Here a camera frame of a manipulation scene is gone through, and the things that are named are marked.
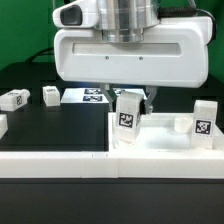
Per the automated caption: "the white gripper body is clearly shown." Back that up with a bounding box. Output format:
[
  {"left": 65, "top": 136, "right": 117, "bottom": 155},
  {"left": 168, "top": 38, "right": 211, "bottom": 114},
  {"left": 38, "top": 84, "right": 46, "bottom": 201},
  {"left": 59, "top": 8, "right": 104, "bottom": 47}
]
[{"left": 54, "top": 17, "right": 212, "bottom": 88}]

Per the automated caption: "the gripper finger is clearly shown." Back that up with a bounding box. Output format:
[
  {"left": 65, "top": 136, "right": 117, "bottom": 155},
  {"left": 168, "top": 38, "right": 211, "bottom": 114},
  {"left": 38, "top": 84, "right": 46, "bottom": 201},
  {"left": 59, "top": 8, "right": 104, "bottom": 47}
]
[
  {"left": 100, "top": 83, "right": 117, "bottom": 112},
  {"left": 140, "top": 86, "right": 158, "bottom": 115}
]

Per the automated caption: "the white square table top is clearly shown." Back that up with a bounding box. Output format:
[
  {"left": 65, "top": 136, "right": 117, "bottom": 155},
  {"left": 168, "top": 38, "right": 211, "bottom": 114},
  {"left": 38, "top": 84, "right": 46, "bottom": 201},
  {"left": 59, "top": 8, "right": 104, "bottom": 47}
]
[{"left": 108, "top": 113, "right": 224, "bottom": 154}]

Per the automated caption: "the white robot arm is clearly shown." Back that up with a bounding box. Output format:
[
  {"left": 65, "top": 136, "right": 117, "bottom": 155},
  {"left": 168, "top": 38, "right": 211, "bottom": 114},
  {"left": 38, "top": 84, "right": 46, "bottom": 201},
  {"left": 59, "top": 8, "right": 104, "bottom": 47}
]
[{"left": 53, "top": 0, "right": 216, "bottom": 112}]

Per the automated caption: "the white marker sheet with tags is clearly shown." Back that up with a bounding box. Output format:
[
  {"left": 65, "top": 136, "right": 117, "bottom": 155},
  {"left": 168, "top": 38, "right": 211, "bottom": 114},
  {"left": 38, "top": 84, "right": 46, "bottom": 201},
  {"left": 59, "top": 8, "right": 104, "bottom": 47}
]
[{"left": 61, "top": 88, "right": 146, "bottom": 103}]

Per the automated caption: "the white fence obstacle frame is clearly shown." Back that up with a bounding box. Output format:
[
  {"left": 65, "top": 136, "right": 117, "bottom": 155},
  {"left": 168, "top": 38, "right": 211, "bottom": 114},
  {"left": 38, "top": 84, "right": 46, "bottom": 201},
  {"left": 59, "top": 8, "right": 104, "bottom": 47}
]
[{"left": 0, "top": 151, "right": 224, "bottom": 179}]

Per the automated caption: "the black cable with connector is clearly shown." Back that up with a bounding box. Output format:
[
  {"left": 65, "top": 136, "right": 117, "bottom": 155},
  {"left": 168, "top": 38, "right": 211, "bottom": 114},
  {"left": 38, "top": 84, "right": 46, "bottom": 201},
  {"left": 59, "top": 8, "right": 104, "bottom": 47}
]
[{"left": 25, "top": 46, "right": 56, "bottom": 64}]

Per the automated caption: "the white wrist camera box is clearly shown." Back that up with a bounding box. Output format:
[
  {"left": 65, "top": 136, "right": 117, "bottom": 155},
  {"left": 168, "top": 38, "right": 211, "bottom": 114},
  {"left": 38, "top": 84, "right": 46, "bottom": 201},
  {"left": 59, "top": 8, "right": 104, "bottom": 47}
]
[{"left": 52, "top": 0, "right": 99, "bottom": 29}]

